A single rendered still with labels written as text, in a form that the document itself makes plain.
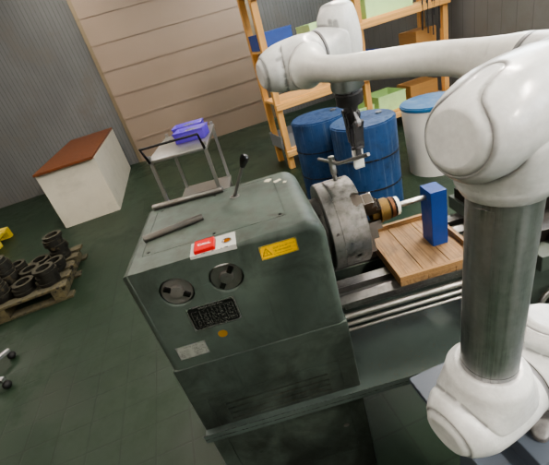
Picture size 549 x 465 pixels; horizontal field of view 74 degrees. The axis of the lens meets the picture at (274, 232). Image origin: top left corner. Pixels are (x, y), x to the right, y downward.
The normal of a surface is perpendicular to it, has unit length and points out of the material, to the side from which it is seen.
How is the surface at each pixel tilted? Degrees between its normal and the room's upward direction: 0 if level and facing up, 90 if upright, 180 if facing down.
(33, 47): 90
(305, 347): 90
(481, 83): 24
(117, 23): 90
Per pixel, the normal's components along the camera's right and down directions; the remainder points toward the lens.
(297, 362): 0.14, 0.46
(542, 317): -0.15, -0.88
